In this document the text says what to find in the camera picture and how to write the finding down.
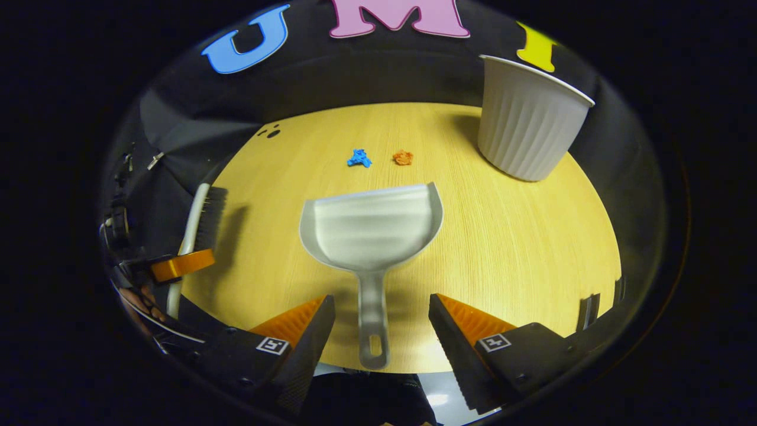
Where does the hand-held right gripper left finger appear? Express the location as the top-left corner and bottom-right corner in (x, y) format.
(192, 295), (336, 418)

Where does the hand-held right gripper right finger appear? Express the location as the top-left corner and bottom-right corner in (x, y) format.
(428, 293), (583, 415)

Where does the wooden desktop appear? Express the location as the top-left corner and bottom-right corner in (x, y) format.
(180, 102), (623, 375)

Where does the small white broom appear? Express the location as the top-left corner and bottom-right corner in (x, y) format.
(166, 183), (229, 320)

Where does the white plastic dustpan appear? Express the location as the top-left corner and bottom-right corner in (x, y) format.
(299, 182), (444, 370)

